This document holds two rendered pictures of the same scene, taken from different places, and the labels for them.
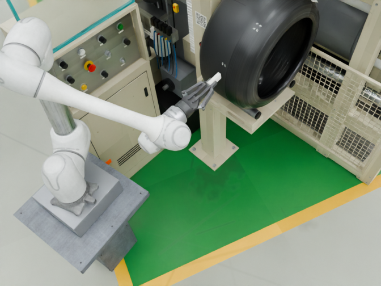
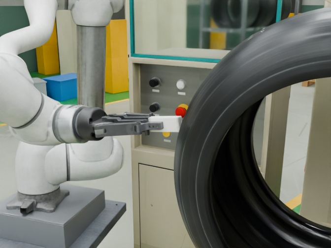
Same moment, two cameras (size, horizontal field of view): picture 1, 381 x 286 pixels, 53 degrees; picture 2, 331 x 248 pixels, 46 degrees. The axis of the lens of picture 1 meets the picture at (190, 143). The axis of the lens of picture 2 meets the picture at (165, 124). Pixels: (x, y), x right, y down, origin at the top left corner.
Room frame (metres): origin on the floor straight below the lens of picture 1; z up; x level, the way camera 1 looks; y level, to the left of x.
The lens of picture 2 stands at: (0.78, -0.82, 1.47)
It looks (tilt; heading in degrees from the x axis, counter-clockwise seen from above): 17 degrees down; 66
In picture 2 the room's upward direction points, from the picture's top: straight up
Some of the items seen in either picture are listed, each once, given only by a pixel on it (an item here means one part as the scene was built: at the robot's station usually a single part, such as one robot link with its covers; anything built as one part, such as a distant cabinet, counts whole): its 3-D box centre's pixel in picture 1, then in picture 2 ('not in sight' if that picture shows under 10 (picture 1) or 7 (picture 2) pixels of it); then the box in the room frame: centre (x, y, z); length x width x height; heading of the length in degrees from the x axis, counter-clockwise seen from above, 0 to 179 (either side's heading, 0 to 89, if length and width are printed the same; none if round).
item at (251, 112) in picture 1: (232, 97); not in sight; (1.27, -0.24, 0.90); 0.35 x 0.05 x 0.05; 39
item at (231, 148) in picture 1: (213, 148); not in sight; (1.55, -0.17, 0.01); 0.27 x 0.27 x 0.02; 39
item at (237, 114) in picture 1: (231, 105); not in sight; (1.27, -0.24, 0.83); 0.36 x 0.09 x 0.06; 39
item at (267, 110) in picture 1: (248, 95); not in sight; (1.36, -0.35, 0.80); 0.37 x 0.36 x 0.02; 129
